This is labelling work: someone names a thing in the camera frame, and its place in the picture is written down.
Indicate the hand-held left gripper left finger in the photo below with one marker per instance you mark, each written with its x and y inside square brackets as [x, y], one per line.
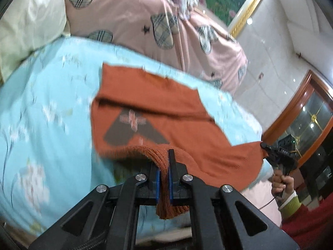
[157, 185]

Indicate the orange knit sweater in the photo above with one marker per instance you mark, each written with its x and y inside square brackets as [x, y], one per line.
[158, 109]

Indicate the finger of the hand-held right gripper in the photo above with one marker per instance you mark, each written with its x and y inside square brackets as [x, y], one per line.
[268, 148]

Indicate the person's right hand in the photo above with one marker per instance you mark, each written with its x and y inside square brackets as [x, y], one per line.
[282, 185]

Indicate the cream pillow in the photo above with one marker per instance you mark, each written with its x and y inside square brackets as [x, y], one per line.
[28, 18]

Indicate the person's right forearm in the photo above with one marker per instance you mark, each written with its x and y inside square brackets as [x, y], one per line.
[309, 221]

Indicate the light blue floral bedsheet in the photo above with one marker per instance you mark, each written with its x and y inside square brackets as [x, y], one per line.
[52, 125]

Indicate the pink mattress cover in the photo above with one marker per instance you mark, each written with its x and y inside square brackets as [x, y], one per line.
[260, 203]

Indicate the wooden framed glass door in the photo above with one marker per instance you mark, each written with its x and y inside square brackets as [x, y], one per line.
[309, 114]

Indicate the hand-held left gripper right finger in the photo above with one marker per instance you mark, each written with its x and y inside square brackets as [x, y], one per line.
[170, 185]

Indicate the pink quilt with plaid hearts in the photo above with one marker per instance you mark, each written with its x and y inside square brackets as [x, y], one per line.
[135, 13]

